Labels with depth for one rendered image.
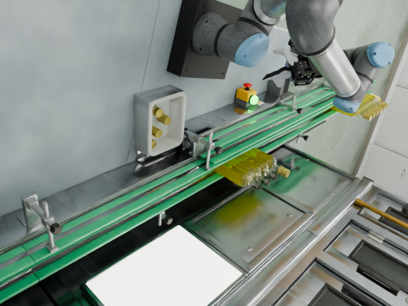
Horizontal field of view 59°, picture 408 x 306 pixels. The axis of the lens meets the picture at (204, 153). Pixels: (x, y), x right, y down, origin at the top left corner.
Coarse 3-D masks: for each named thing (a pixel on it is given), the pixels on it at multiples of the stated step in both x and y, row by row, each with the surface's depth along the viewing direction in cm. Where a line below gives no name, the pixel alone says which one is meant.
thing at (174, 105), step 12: (168, 96) 127; (180, 96) 133; (168, 108) 139; (180, 108) 136; (156, 120) 137; (180, 120) 138; (168, 132) 145; (180, 132) 141; (156, 144) 139; (168, 144) 140
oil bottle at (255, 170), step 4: (232, 160) 154; (236, 160) 154; (240, 160) 154; (244, 160) 154; (240, 164) 152; (244, 164) 152; (248, 164) 152; (252, 164) 152; (248, 168) 149; (252, 168) 150; (256, 168) 150; (252, 172) 148; (256, 172) 148; (260, 172) 150; (256, 176) 148; (256, 180) 150
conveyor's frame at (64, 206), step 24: (264, 96) 185; (192, 120) 153; (216, 120) 156; (240, 120) 161; (120, 168) 135; (144, 168) 136; (168, 168) 138; (72, 192) 120; (96, 192) 121; (120, 192) 124; (72, 216) 112; (0, 240) 100; (24, 240) 103
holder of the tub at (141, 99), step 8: (160, 88) 133; (168, 88) 134; (176, 88) 135; (136, 96) 126; (144, 96) 126; (152, 96) 126; (160, 96) 127; (136, 104) 127; (144, 104) 124; (136, 112) 129; (144, 112) 125; (136, 120) 131; (144, 120) 127; (136, 128) 132; (144, 128) 129; (136, 136) 134; (144, 136) 130; (136, 144) 136; (144, 144) 132; (144, 152) 134; (168, 152) 147; (144, 160) 140; (152, 160) 141
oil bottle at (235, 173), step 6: (228, 162) 151; (216, 168) 153; (222, 168) 150; (228, 168) 148; (234, 168) 148; (240, 168) 148; (222, 174) 151; (228, 174) 149; (234, 174) 146; (240, 174) 144; (246, 174) 145; (252, 174) 146; (234, 180) 148; (240, 180) 145; (246, 180) 144; (246, 186) 146
